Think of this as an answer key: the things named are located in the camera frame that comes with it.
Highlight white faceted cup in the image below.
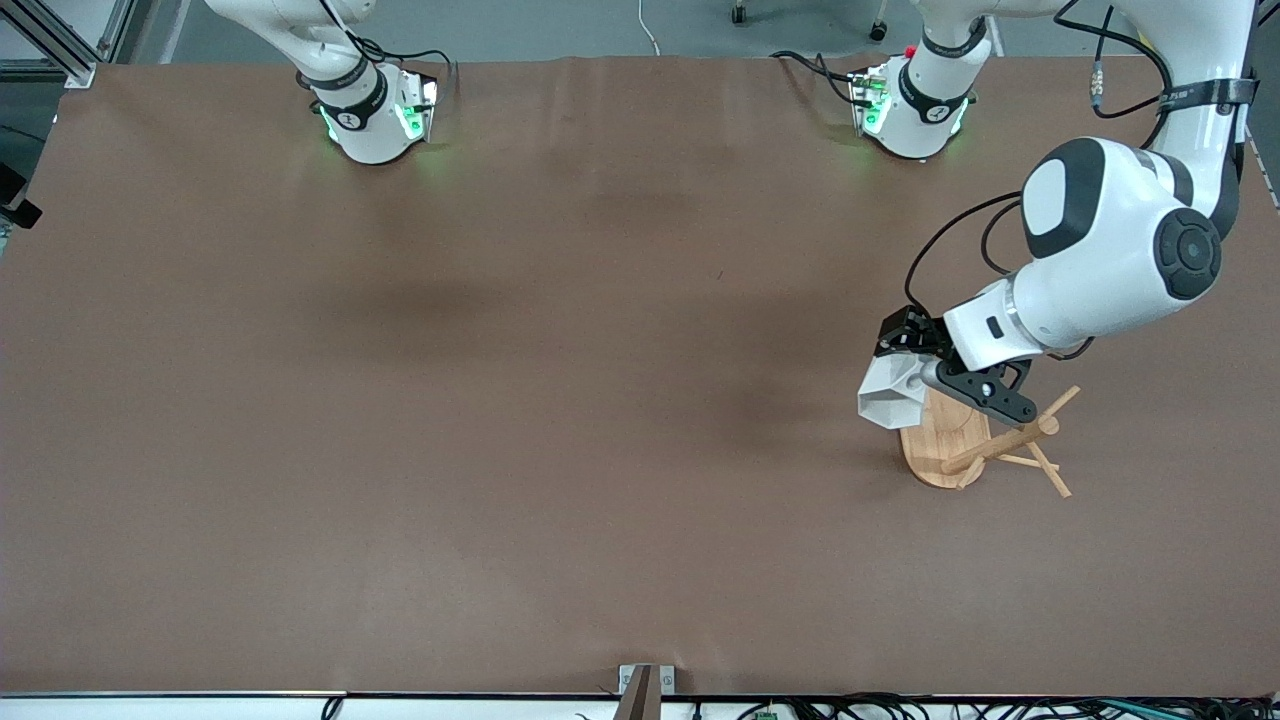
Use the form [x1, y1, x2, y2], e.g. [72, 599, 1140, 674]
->
[857, 352, 932, 432]

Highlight aluminium frame profile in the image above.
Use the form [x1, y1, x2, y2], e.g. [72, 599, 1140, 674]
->
[98, 0, 159, 63]

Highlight wooden cup rack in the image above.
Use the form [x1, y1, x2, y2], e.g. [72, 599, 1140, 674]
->
[899, 385, 1083, 499]

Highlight black base cable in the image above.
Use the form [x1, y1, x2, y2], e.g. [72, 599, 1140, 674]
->
[345, 38, 459, 73]
[770, 50, 867, 107]

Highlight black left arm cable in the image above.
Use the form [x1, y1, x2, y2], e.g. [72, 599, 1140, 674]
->
[904, 190, 1029, 316]

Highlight grey metal bracket plate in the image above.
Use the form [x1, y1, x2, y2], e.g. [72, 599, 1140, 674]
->
[618, 664, 676, 696]

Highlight aluminium frame post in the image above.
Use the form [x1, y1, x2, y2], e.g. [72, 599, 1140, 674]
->
[0, 0, 99, 89]

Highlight brown mounting strut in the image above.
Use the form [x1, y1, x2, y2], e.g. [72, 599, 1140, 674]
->
[612, 664, 661, 720]

